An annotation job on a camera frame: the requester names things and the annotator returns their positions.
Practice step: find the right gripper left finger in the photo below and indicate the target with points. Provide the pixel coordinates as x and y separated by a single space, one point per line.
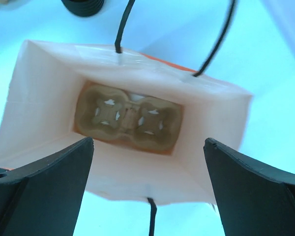
43 198

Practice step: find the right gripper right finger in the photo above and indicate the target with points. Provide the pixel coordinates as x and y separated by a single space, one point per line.
253 198

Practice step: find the brown pulp cup carrier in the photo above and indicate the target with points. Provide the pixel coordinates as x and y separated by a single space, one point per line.
110 115

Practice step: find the orange paper bag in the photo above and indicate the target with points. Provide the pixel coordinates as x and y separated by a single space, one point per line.
46 83

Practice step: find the stack of black lids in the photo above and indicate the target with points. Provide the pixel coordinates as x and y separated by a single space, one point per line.
83 8

